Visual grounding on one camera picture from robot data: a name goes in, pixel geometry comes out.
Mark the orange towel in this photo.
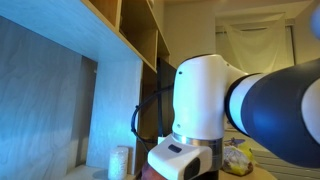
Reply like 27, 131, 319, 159
141, 163, 166, 180

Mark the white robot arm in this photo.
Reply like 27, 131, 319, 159
172, 54, 320, 168

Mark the dark monitor screen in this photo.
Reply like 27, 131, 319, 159
157, 58, 176, 137

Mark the white cylindrical lamp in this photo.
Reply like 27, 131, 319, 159
108, 147, 129, 180

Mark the wooden shelf unit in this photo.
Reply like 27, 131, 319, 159
0, 0, 172, 180

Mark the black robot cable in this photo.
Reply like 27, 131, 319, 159
130, 83, 176, 153

